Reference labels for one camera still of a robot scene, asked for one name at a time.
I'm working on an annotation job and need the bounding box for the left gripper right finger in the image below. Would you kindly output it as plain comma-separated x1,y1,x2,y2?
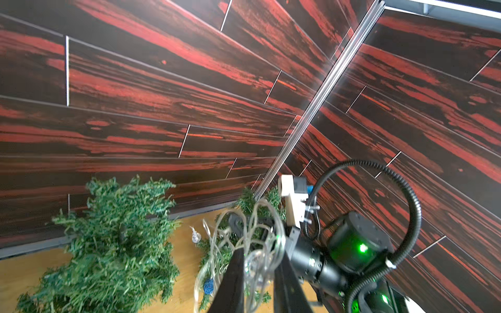
273,254,313,313

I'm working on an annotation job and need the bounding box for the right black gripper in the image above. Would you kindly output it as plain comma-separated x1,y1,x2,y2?
228,213,348,296

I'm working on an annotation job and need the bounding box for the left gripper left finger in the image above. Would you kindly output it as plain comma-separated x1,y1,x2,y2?
208,249,245,313

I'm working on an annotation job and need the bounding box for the decorated christmas tree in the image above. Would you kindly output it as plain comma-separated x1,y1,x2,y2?
194,186,286,312

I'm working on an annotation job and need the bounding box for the white string lights wire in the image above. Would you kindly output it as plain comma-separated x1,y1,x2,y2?
189,198,287,313

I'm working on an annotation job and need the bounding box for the small christmas tree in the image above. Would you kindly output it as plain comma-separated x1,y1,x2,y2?
16,177,180,312

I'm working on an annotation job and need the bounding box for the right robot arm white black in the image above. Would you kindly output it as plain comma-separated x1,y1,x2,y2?
285,211,423,312

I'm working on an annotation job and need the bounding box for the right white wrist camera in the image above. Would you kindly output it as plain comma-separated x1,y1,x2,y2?
278,175,309,228

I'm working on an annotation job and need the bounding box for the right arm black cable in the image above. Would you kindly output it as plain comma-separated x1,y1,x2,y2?
303,158,423,313

